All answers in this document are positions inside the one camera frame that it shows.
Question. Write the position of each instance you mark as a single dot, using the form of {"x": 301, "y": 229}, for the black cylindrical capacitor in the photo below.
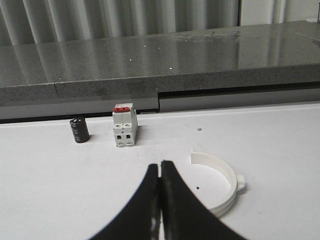
{"x": 79, "y": 129}

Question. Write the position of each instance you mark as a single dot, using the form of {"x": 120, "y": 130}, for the white red circuit breaker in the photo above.
{"x": 125, "y": 124}

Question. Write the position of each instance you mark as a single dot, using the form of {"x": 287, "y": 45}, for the white half clamp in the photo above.
{"x": 236, "y": 181}

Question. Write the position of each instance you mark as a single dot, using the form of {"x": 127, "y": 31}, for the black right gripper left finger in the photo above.
{"x": 140, "y": 218}

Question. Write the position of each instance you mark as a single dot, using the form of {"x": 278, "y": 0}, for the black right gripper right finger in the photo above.
{"x": 184, "y": 216}

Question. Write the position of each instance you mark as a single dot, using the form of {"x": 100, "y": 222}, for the grey stone counter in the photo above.
{"x": 80, "y": 76}

